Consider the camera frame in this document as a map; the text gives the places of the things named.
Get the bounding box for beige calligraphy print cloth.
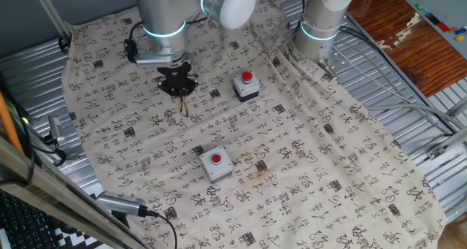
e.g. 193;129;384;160
61;0;448;249

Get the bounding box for thin metal pole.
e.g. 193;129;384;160
30;0;73;44

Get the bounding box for grey base cable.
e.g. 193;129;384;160
339;57;467;132

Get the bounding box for aluminium profile bar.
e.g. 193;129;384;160
425;95;467;161

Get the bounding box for silver base connector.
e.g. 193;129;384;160
317;58;339;83

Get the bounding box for black base cable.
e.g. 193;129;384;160
298;0;456;136

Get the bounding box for red-framed glasses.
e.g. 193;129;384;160
177;95;190;118

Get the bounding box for black camera cable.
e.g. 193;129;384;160
145;209;179;249

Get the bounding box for orange rod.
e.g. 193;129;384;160
0;91;25;156

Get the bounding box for grey box domed red button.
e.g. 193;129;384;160
232;70;262;103

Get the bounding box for black white marker sheet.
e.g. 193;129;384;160
0;225;114;249

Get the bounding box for thin black frame cable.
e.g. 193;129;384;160
0;117;37;186

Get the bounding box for grey box flat red button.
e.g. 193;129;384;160
198;145;234;185

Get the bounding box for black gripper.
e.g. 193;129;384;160
156;61;200;99

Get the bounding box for grey board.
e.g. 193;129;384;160
404;0;467;60

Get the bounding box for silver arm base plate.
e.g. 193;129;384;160
326;40;353;78

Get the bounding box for black pole clamp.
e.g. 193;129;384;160
58;37;73;55

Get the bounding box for brown wooden table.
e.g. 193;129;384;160
346;0;467;99

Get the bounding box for aluminium frame beam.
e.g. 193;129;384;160
0;135;150;249

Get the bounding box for black computer mouse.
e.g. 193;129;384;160
58;219;76;236

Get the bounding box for black keyboard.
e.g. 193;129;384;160
0;190;61;249

